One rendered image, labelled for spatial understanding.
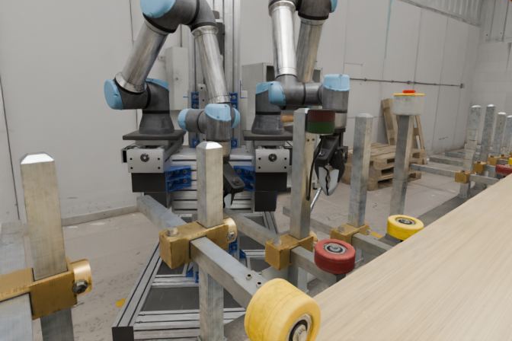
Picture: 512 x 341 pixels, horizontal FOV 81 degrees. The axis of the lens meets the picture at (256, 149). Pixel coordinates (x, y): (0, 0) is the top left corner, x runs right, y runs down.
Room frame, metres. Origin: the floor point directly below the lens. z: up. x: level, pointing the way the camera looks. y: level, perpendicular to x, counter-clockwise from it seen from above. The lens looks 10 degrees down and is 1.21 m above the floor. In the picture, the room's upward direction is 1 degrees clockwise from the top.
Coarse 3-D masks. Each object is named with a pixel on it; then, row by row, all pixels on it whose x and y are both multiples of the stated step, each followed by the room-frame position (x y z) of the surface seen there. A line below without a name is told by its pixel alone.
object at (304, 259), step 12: (228, 216) 0.83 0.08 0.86; (240, 216) 0.82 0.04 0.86; (240, 228) 0.78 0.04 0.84; (252, 228) 0.74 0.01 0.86; (264, 228) 0.74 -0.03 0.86; (264, 240) 0.70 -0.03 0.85; (300, 252) 0.62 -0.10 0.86; (300, 264) 0.61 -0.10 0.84; (312, 264) 0.58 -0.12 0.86; (324, 276) 0.55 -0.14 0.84; (336, 276) 0.53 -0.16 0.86
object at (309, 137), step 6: (306, 132) 0.66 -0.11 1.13; (306, 138) 0.66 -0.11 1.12; (312, 138) 0.67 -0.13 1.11; (324, 138) 0.64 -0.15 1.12; (306, 144) 0.66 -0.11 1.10; (312, 144) 0.68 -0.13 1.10; (318, 150) 0.65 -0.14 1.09; (312, 162) 0.66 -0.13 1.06; (312, 168) 0.66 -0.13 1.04; (306, 198) 0.67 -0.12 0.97
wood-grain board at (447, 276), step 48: (432, 240) 0.61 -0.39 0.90; (480, 240) 0.61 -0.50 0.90; (336, 288) 0.44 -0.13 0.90; (384, 288) 0.44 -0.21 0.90; (432, 288) 0.44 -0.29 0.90; (480, 288) 0.44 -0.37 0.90; (336, 336) 0.34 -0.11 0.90; (384, 336) 0.34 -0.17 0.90; (432, 336) 0.34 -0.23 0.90; (480, 336) 0.34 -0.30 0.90
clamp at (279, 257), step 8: (312, 232) 0.70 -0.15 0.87; (272, 240) 0.66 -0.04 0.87; (288, 240) 0.66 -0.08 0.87; (296, 240) 0.66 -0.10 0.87; (304, 240) 0.66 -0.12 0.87; (312, 240) 0.68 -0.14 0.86; (272, 248) 0.63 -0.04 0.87; (280, 248) 0.62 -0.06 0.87; (288, 248) 0.63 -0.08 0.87; (304, 248) 0.66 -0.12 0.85; (312, 248) 0.68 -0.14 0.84; (272, 256) 0.63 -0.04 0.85; (280, 256) 0.61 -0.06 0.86; (288, 256) 0.63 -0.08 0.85; (272, 264) 0.63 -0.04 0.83; (280, 264) 0.61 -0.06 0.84; (288, 264) 0.63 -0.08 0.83
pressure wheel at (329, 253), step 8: (328, 240) 0.59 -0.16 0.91; (336, 240) 0.59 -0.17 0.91; (320, 248) 0.55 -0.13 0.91; (328, 248) 0.56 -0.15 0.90; (336, 248) 0.55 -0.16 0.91; (344, 248) 0.56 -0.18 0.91; (352, 248) 0.56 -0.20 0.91; (320, 256) 0.54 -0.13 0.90; (328, 256) 0.53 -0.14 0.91; (336, 256) 0.53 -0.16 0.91; (344, 256) 0.53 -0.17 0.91; (352, 256) 0.53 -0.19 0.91; (320, 264) 0.54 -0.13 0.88; (328, 264) 0.52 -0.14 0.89; (336, 264) 0.52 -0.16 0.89; (344, 264) 0.52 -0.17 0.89; (352, 264) 0.53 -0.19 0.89; (336, 272) 0.52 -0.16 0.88; (344, 272) 0.52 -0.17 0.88
